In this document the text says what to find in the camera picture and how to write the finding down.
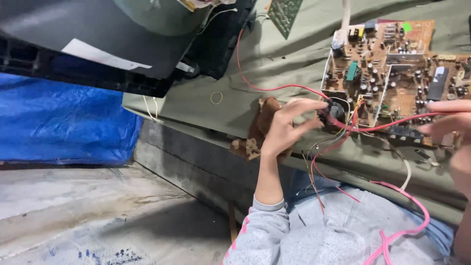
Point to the grey sweatshirt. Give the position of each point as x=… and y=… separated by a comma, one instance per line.
x=331, y=235

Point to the large brown circuit board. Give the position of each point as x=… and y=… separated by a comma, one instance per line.
x=401, y=66

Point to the brown patterned rag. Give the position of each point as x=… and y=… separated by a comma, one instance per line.
x=263, y=121

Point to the person's right fingers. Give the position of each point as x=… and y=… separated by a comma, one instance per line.
x=450, y=106

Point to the olive green table cloth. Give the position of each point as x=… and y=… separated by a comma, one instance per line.
x=279, y=66

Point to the person's right hand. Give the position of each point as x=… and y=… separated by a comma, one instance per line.
x=461, y=132

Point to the grey-green picture tube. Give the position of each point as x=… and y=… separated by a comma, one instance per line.
x=162, y=16

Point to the small metal tool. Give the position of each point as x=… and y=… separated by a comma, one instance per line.
x=425, y=156

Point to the black flyback transformer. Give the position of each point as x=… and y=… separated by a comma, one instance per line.
x=335, y=110

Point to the person's left hand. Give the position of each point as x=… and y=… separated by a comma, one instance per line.
x=281, y=128

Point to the small green circuit board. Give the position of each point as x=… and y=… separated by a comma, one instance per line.
x=284, y=14

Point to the black television casing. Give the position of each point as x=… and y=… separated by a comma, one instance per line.
x=44, y=29

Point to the blue plastic tarp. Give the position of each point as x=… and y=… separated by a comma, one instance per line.
x=62, y=121

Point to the white paper sheet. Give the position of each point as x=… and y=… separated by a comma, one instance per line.
x=99, y=55

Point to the yellow rubber band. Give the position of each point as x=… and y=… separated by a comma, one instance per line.
x=211, y=96

